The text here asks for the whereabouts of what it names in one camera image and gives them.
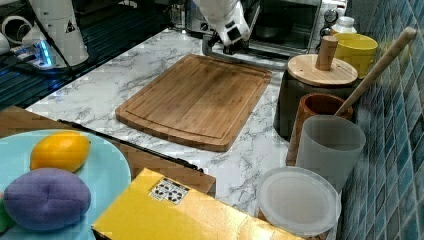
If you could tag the brown wooden utensil holder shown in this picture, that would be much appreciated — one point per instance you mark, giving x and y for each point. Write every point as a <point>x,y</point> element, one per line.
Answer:
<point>308,115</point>

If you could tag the frosted plastic cup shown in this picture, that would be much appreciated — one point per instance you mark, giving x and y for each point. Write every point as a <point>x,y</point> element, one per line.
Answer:
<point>339,165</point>

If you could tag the green toy fruit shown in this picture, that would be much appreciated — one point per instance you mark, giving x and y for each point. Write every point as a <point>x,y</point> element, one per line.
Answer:
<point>5,220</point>

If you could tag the wooden rolling pin handle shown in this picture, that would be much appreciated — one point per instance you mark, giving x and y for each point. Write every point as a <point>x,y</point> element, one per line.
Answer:
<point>380,66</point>

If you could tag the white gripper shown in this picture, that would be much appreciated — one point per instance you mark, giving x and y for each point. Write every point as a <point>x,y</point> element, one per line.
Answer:
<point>232,30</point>

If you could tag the white ring object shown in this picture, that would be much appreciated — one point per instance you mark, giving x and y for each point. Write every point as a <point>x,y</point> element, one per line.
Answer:
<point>14,28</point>

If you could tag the white lidded jar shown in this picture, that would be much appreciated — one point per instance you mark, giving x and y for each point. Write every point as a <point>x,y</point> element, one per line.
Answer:
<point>344,24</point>

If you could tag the wooden tray under plate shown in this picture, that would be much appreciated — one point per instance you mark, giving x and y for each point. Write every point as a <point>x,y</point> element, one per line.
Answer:
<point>16,120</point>

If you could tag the silver toaster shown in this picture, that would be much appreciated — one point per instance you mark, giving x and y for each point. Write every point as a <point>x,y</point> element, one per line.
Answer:
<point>195,23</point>

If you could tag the light blue plate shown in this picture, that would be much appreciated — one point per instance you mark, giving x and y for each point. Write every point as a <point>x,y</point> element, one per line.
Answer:
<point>105,172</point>

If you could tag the yellow toy lemon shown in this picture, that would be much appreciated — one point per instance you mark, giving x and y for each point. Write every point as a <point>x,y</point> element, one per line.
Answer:
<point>66,150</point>

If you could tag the dark pan inside oven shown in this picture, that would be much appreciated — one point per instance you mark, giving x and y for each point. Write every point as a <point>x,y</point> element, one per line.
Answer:
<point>271,27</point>

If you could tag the glass oven door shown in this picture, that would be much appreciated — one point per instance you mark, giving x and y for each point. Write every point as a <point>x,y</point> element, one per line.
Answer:
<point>258,54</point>

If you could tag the silver toaster oven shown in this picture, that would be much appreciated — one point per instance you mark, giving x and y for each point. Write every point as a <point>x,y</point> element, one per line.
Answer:
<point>311,20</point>

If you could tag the clear lidded plastic container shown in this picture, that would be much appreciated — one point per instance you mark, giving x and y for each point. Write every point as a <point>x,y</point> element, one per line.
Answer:
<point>298,201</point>

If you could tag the dark canister with wooden lid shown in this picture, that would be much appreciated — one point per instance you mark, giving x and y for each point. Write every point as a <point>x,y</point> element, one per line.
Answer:
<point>311,73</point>

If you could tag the yellow ceramic cup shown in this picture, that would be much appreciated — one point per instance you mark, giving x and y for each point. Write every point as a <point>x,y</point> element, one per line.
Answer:
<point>356,49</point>

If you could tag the bamboo cutting board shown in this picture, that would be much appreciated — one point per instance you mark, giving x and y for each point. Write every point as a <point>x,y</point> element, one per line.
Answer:
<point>200,101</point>

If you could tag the yellow cardboard box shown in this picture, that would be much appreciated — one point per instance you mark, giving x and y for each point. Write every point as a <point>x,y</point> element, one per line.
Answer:
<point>154,207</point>

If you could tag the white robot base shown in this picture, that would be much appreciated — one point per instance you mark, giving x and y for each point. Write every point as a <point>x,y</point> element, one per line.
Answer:
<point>55,36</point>

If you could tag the purple plush fruit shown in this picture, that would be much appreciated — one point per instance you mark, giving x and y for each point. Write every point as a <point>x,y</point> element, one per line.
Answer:
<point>47,199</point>

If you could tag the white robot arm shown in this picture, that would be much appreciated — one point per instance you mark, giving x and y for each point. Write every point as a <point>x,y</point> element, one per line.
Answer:
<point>213,10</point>

